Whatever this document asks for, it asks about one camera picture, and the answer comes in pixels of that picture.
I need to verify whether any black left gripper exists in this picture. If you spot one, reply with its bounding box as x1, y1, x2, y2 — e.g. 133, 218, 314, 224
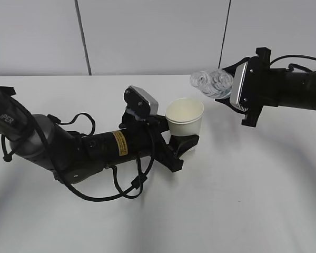
82, 114, 200, 172

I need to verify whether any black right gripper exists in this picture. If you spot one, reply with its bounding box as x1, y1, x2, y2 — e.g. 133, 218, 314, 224
215, 47, 286, 127

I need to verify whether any clear water bottle green label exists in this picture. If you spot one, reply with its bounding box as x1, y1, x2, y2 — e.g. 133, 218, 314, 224
190, 69, 234, 99

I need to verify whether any white paper cup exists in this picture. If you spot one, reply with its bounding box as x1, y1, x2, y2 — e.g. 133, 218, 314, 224
165, 98, 204, 137

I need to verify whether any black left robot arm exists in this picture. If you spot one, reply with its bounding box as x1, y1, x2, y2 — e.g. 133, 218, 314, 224
0, 85, 199, 184

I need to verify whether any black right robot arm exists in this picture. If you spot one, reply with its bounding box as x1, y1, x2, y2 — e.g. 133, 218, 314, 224
218, 47, 316, 127

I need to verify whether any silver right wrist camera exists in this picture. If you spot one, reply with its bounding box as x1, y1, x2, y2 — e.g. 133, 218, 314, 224
230, 62, 248, 112

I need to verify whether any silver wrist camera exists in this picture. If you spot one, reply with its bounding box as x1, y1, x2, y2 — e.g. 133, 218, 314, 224
230, 62, 248, 112
124, 85, 159, 119

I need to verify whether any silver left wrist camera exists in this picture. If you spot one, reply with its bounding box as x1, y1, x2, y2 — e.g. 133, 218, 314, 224
124, 85, 159, 119

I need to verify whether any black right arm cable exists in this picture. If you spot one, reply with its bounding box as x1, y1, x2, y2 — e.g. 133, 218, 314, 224
270, 54, 316, 73

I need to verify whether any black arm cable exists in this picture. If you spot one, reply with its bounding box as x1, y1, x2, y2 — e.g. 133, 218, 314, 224
270, 54, 316, 73
0, 86, 159, 202

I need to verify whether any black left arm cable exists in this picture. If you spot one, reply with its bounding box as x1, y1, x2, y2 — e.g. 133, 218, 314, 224
0, 86, 159, 202

